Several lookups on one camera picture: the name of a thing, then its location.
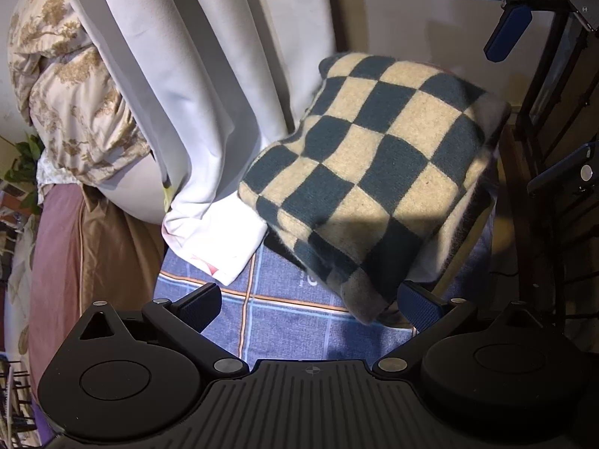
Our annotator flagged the green cream checkered sweater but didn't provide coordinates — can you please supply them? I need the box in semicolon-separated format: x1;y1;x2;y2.
238;53;511;323

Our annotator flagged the blue plaid bed sheet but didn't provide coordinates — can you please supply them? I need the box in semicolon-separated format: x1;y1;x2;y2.
151;233;498;370

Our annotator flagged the white folded cloth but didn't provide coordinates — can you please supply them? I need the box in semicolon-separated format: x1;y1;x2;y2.
162;193;267;286

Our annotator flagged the brown pink neighbouring bed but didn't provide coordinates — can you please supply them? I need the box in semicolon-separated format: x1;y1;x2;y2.
27;181;168;403

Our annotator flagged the floral beige quilt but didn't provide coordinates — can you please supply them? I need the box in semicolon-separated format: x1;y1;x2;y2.
7;0;150;186

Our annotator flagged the white curtain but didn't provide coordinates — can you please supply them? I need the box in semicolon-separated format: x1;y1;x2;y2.
73;0;334;215

